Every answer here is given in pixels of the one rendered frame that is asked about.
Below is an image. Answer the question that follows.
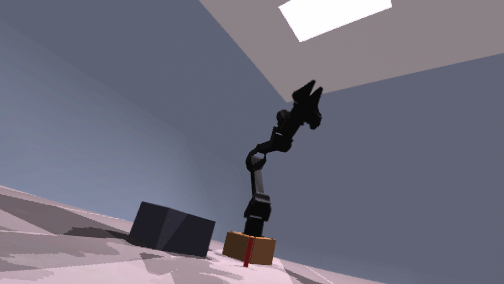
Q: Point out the dark red peg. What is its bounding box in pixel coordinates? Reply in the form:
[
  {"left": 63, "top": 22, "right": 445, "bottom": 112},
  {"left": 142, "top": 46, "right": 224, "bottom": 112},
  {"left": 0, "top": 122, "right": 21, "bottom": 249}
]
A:
[{"left": 243, "top": 236, "right": 254, "bottom": 268}]

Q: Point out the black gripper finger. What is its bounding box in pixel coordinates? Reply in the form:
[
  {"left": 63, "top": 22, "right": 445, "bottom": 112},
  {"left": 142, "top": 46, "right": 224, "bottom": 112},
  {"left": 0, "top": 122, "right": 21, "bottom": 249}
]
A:
[
  {"left": 295, "top": 80, "right": 315, "bottom": 99},
  {"left": 302, "top": 86, "right": 323, "bottom": 113}
]

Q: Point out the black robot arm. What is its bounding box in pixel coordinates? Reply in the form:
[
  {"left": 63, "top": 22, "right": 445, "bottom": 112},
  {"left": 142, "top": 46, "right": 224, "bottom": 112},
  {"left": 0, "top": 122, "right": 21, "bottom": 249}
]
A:
[{"left": 241, "top": 109, "right": 322, "bottom": 238}]

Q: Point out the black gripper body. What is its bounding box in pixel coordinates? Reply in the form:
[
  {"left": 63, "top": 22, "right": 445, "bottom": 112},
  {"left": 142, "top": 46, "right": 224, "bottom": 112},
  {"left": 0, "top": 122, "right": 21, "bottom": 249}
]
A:
[{"left": 287, "top": 91, "right": 320, "bottom": 127}]

